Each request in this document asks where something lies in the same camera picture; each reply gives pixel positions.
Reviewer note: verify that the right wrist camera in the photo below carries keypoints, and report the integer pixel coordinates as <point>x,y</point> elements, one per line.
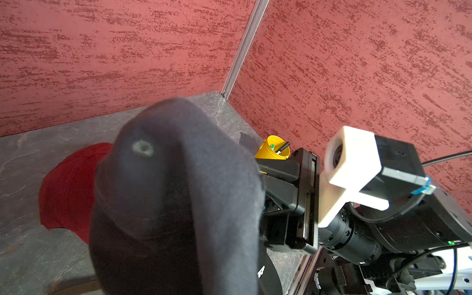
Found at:
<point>370,170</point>

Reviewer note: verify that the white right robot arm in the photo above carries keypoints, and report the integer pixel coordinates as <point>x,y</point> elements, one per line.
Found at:
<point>369,245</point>

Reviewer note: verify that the black marker in cup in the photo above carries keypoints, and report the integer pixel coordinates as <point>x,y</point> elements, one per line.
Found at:
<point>283,147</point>

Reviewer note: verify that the dark red baseball cap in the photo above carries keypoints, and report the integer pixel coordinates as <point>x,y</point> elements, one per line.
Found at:
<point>66,197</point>

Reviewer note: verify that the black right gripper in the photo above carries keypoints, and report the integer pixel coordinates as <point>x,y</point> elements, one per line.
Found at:
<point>289,222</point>

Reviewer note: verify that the grey baseball cap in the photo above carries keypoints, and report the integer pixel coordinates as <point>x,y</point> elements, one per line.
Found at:
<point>177,208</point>

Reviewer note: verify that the right rear aluminium corner post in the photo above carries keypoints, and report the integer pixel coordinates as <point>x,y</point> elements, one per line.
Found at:
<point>254,21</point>

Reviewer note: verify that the brown baseball cap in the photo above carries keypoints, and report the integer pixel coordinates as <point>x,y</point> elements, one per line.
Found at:
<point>79,289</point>

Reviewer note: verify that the black baseball cap letter R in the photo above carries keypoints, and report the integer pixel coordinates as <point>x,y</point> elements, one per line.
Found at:
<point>268,279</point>

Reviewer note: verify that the yellow plastic cup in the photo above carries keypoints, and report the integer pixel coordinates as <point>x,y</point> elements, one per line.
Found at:
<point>265,152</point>

